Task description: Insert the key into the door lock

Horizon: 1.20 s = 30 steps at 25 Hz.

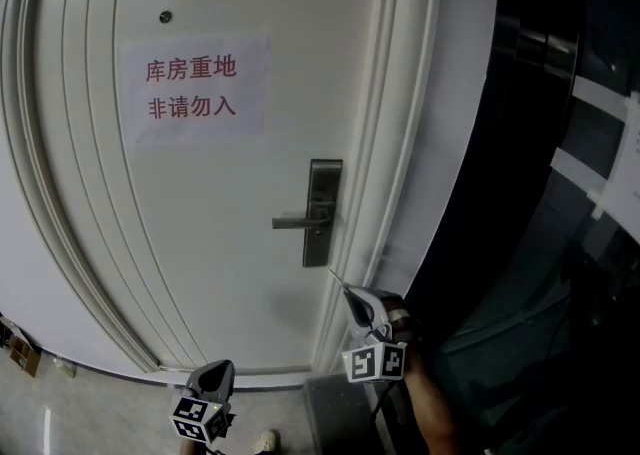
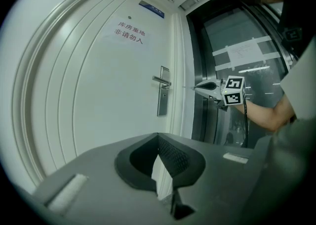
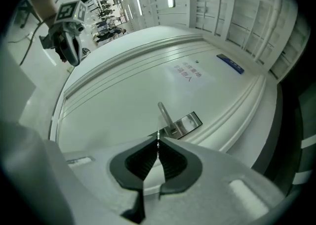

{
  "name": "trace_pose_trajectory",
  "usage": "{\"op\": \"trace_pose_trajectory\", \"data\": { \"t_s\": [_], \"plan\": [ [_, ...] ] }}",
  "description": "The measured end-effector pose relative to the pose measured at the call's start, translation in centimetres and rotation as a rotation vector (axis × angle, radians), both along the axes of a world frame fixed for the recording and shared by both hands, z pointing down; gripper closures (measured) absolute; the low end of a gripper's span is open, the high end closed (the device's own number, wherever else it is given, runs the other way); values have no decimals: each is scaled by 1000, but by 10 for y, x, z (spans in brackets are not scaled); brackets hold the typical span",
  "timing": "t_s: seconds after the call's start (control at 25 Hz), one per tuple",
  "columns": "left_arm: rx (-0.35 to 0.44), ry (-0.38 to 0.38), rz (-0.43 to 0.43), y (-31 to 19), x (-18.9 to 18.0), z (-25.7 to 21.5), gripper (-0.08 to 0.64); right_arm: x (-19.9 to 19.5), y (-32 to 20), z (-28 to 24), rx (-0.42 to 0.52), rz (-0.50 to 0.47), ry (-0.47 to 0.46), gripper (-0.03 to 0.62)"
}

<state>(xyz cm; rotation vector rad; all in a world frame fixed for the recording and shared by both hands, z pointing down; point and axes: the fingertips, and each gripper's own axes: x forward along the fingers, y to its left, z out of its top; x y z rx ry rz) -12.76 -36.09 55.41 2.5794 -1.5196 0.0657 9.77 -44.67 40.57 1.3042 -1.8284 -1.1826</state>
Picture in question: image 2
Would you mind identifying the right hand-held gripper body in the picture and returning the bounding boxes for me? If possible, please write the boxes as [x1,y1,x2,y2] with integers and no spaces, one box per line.
[209,75,247,111]

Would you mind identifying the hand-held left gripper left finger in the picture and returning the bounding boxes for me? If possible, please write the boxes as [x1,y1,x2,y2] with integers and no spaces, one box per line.
[32,132,174,225]

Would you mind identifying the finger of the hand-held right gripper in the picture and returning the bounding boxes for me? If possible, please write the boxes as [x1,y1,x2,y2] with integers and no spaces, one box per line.
[195,87,220,99]
[195,79,222,90]

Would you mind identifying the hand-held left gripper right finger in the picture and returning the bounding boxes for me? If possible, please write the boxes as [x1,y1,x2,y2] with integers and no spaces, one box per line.
[157,132,269,225]

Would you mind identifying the metal door lock plate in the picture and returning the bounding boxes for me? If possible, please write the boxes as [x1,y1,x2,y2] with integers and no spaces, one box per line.
[157,65,171,117]

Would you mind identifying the person's right forearm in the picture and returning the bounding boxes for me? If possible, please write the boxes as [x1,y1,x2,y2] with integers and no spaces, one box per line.
[243,93,297,133]

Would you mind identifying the blue door sign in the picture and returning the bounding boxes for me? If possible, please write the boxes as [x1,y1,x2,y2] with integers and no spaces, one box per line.
[138,0,165,19]

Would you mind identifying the small-print taped paper notice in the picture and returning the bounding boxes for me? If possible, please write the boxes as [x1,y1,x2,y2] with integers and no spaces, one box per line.
[212,37,281,72]

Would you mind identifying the black-framed glass partition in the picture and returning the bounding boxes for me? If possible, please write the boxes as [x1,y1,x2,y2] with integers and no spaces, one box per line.
[186,0,301,149]

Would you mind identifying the person's light shirt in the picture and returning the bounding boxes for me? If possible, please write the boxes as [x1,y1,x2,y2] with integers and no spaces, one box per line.
[279,38,316,121]

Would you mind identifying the black chest harness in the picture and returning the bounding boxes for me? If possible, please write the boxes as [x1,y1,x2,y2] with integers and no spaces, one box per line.
[277,0,316,59]

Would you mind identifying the red-lettered paper notice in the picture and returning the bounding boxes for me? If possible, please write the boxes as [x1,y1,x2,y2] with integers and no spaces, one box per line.
[102,17,152,52]

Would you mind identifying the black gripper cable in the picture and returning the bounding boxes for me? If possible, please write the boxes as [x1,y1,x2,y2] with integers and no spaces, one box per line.
[242,99,250,147]

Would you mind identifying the metal lever door handle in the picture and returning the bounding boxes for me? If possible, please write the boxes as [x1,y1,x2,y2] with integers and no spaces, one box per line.
[152,75,172,87]

